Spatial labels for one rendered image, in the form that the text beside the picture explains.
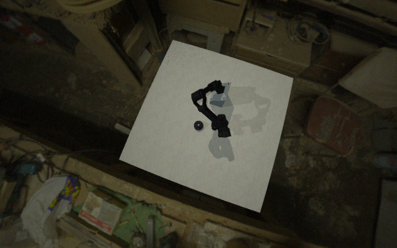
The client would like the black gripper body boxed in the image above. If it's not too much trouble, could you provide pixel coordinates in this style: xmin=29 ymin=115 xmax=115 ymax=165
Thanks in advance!
xmin=218 ymin=115 xmax=225 ymax=137

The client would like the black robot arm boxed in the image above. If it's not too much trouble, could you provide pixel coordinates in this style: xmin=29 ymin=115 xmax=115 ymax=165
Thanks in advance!
xmin=191 ymin=80 xmax=231 ymax=138

